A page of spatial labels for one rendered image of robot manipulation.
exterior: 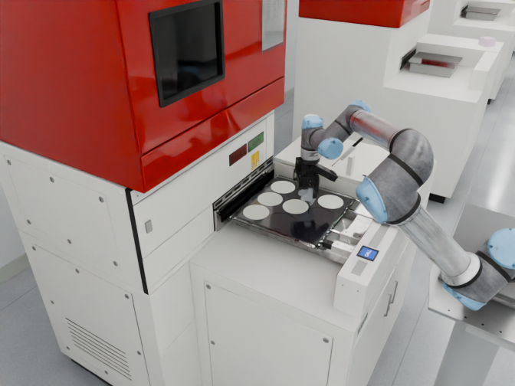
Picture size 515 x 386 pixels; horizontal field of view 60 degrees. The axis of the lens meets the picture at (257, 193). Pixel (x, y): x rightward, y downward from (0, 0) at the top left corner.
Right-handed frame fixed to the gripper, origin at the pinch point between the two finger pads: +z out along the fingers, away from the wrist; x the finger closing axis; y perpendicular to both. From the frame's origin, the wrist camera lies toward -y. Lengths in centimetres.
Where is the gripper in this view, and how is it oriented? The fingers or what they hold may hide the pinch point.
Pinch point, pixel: (312, 201)
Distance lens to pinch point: 177.7
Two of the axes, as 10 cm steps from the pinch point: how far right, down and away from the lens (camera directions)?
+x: 2.1, 5.2, -8.3
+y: -9.8, 1.1, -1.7
